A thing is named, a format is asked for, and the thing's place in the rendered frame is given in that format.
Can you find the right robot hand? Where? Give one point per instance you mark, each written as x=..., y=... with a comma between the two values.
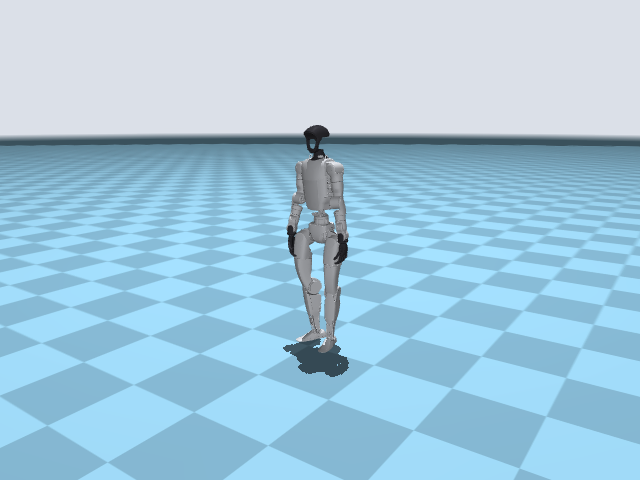
x=291, y=239

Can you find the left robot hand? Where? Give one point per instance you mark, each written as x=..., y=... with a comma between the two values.
x=343, y=248

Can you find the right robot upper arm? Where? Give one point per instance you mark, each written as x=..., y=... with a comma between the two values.
x=298, y=197

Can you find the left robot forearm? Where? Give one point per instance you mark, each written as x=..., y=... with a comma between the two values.
x=340, y=219

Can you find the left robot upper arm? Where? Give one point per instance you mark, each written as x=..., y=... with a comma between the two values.
x=335, y=170

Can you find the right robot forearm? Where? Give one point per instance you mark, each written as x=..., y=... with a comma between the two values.
x=294, y=216

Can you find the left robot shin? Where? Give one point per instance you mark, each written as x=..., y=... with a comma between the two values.
x=331, y=311

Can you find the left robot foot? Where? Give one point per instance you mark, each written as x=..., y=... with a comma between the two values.
x=327, y=344

